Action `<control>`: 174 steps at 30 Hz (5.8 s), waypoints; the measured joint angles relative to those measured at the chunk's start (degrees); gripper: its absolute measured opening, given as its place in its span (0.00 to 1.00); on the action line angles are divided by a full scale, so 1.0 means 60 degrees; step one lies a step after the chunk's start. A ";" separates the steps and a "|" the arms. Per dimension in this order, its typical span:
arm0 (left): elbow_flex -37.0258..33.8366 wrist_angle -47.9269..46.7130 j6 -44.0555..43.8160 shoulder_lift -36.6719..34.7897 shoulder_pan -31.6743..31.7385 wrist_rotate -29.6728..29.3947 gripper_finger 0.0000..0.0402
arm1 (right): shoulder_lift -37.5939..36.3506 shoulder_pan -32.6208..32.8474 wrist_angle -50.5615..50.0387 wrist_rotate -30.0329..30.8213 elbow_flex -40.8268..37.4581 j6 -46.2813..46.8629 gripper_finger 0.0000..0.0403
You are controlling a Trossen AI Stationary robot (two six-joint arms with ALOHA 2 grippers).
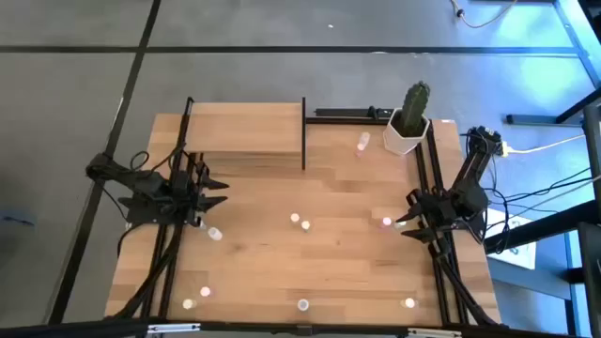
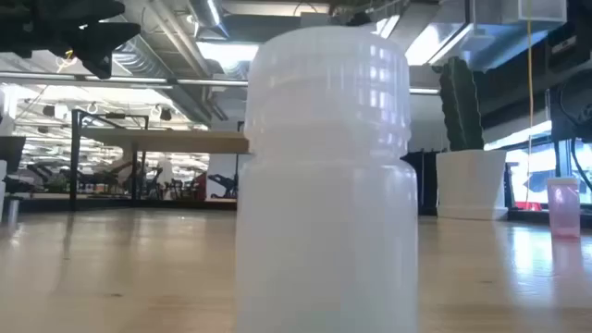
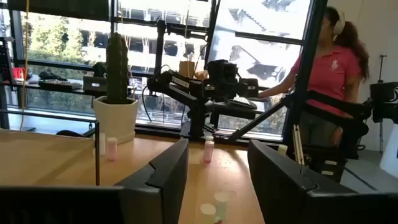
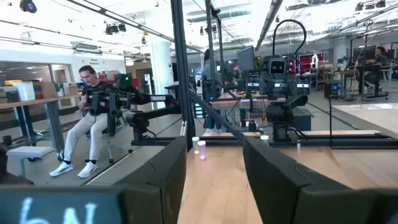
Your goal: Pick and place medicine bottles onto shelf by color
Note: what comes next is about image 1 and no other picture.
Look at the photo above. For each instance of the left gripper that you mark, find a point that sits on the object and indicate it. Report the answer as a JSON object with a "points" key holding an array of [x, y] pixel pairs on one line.
{"points": [[185, 192]]}

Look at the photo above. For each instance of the black aluminium frame rail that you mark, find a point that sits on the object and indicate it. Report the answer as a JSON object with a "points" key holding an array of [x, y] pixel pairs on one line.
{"points": [[439, 291], [172, 277]]}

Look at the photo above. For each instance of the pink medicine bottle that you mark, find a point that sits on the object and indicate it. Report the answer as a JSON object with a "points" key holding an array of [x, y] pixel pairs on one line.
{"points": [[386, 221], [362, 141], [205, 291]]}

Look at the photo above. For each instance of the green cactus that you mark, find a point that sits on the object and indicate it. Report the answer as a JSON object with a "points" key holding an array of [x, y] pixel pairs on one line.
{"points": [[415, 108]]}

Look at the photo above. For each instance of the black metal bar frame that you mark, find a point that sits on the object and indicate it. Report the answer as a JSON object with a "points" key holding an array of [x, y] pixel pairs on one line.
{"points": [[343, 112]]}

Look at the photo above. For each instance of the silver frame bracket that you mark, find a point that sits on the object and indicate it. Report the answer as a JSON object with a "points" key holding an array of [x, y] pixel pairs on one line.
{"points": [[174, 327], [434, 333]]}

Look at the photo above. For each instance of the white hexagonal plant pot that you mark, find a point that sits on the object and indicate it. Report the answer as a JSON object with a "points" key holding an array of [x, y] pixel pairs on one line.
{"points": [[399, 143]]}

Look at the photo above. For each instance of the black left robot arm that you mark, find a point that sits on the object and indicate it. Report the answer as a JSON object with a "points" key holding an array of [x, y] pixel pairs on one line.
{"points": [[141, 183]]}

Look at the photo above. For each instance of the black aluminium frame beam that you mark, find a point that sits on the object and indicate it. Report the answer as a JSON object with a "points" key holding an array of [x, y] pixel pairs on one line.
{"points": [[70, 331]]}

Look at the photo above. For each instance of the black table-level camera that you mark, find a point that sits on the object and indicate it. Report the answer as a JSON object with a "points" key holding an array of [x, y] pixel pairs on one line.
{"points": [[304, 330]]}

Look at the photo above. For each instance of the pale green medicine bottle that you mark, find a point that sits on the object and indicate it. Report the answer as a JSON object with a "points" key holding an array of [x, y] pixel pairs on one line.
{"points": [[400, 225]]}

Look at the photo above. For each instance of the wooden shelf black metal frame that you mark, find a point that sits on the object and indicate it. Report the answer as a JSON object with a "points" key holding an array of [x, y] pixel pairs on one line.
{"points": [[244, 127]]}

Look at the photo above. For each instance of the black metal table frame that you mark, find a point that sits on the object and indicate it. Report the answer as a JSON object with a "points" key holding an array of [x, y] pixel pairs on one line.
{"points": [[530, 119]]}

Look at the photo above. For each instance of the yellow power plug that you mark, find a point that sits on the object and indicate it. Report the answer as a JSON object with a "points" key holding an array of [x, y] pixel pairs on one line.
{"points": [[504, 148]]}

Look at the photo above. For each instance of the black metal table leg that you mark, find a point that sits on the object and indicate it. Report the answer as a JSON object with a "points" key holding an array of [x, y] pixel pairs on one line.
{"points": [[540, 227]]}

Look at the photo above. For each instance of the white paper sheet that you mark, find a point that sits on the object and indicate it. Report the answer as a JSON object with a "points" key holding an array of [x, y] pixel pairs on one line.
{"points": [[521, 253]]}

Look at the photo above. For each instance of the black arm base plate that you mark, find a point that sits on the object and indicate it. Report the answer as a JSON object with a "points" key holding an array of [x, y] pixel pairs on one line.
{"points": [[150, 218], [475, 229]]}

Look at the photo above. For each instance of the clear tube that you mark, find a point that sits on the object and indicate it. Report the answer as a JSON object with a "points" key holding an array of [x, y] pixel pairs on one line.
{"points": [[215, 234]]}

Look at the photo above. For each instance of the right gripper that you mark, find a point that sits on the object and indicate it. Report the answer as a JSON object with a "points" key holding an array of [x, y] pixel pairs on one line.
{"points": [[439, 211]]}

